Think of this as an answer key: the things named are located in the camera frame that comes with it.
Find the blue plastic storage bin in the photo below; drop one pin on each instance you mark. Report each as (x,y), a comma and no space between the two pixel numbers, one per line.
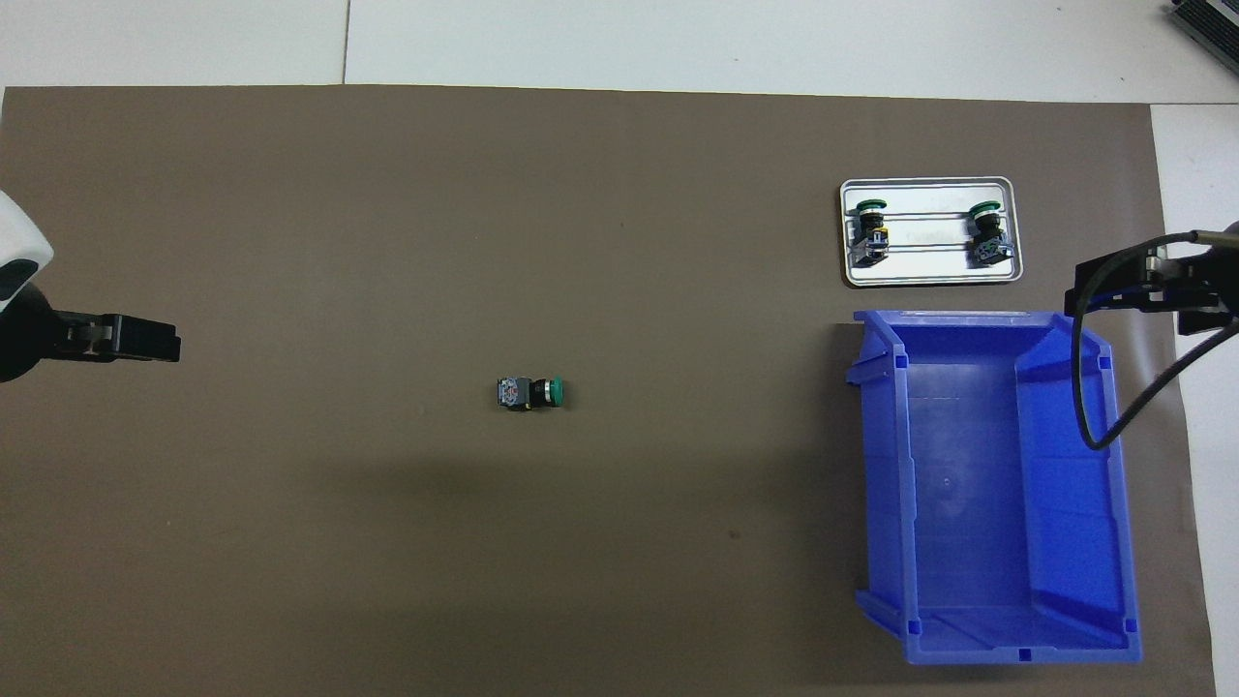
(968,484)

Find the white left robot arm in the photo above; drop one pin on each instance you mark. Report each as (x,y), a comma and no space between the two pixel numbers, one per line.
(19,242)

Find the green push button switch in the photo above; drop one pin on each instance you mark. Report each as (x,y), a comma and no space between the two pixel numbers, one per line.
(987,237)
(871,237)
(528,392)

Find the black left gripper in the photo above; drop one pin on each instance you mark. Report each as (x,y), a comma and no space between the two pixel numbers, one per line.
(24,334)

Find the grey ribbed device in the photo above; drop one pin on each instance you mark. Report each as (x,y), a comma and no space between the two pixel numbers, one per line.
(1210,24)

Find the brown paper table mat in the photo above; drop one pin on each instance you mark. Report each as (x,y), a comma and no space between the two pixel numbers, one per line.
(290,532)

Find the silver metal tray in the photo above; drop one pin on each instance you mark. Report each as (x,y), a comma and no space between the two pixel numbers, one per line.
(929,271)

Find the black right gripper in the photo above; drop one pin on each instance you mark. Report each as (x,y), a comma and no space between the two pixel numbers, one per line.
(1233,237)

